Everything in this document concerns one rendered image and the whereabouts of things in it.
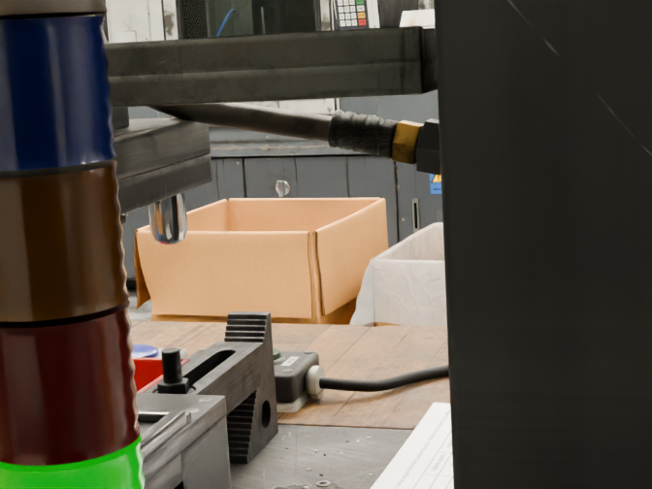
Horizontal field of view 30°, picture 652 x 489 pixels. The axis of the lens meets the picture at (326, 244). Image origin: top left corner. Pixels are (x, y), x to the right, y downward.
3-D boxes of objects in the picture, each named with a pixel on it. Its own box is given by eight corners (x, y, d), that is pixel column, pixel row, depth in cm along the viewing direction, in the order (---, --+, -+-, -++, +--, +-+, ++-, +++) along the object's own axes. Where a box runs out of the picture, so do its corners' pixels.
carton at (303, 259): (230, 387, 366) (215, 196, 356) (404, 397, 346) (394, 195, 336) (132, 454, 311) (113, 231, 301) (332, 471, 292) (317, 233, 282)
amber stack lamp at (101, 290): (22, 285, 32) (10, 160, 32) (153, 286, 31) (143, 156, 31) (-61, 320, 29) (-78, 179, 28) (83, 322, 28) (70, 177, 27)
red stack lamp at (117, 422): (36, 412, 33) (23, 291, 32) (165, 417, 32) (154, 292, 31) (-45, 461, 29) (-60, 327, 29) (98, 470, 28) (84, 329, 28)
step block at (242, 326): (240, 431, 88) (231, 310, 87) (278, 432, 88) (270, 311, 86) (207, 462, 82) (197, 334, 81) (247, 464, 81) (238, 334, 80)
